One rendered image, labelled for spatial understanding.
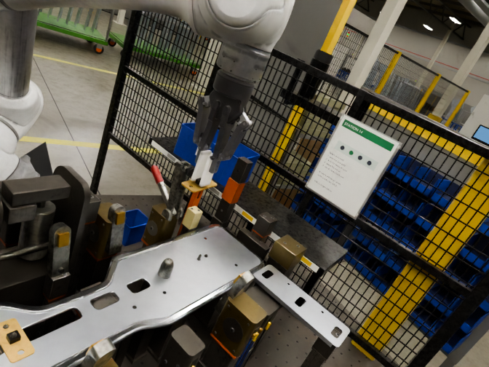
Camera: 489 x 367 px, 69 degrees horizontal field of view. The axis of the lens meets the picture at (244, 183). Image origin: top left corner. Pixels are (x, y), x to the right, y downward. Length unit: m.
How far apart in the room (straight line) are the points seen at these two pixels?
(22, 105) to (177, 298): 0.82
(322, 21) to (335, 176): 1.69
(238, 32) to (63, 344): 0.60
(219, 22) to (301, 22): 2.52
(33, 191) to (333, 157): 0.96
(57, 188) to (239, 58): 0.44
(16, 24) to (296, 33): 2.20
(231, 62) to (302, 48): 2.25
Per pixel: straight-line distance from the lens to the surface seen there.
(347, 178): 1.32
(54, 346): 0.77
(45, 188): 0.79
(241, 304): 0.88
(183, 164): 0.97
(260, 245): 1.19
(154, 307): 0.85
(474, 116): 7.26
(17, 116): 1.38
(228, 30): 0.47
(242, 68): 0.66
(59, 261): 0.88
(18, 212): 0.79
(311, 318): 1.03
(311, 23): 2.91
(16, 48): 1.19
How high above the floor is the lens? 1.61
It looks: 23 degrees down
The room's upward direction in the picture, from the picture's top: 24 degrees clockwise
